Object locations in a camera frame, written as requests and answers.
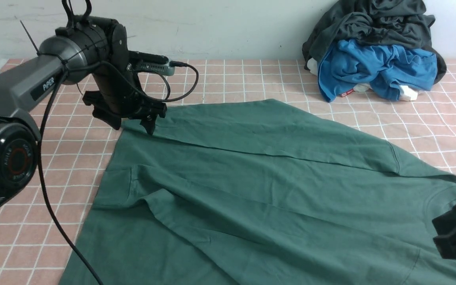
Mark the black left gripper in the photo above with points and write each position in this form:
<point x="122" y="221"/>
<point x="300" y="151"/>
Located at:
<point x="120" y="95"/>

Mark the green long-sleeved shirt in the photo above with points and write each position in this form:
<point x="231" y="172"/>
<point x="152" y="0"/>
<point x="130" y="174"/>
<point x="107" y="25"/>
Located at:
<point x="263" y="193"/>

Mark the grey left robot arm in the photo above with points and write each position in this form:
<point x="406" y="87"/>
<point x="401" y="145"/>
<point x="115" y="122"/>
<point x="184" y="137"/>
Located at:
<point x="94" y="46"/>

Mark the blue crumpled garment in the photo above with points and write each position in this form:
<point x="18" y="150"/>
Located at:
<point x="390" y="71"/>

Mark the dark grey crumpled garment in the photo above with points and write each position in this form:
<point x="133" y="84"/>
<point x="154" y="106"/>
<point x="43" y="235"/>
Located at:
<point x="374" y="22"/>

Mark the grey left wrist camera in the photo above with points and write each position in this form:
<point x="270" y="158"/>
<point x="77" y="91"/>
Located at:
<point x="151" y="63"/>

